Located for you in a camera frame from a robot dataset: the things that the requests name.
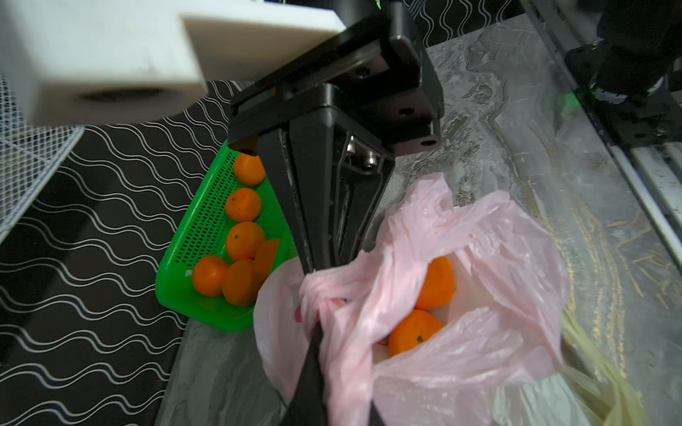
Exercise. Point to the white plastic bag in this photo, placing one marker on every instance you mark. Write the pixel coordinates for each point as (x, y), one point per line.
(546, 402)

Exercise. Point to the large orange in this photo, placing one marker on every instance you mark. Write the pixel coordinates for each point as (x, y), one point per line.
(249, 170)
(244, 205)

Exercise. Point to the yellow bag with orange print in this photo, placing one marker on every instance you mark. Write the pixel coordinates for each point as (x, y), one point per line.
(603, 395)

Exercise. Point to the large orange top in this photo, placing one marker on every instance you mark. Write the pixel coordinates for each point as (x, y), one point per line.
(249, 170)

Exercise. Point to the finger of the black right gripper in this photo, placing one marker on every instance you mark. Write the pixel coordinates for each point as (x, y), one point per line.
(275, 153)
(341, 171)

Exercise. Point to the orange lower left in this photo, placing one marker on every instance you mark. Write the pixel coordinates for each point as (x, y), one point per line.
(264, 259)

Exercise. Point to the orange far left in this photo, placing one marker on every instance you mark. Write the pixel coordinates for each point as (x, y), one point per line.
(208, 275)

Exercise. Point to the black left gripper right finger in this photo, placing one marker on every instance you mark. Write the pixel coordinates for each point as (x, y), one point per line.
(375, 418)

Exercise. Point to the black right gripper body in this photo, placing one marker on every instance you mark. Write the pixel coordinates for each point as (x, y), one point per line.
(376, 72)

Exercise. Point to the orange left centre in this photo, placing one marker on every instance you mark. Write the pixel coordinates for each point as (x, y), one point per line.
(418, 327)

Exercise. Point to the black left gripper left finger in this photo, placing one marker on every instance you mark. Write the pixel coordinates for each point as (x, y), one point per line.
(307, 406)

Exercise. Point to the white wire mesh basket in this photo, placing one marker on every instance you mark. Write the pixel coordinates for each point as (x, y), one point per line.
(30, 156)

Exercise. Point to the orange top centre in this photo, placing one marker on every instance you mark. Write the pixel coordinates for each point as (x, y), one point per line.
(439, 285)

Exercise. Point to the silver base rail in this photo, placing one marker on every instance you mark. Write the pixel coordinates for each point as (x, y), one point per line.
(623, 59)

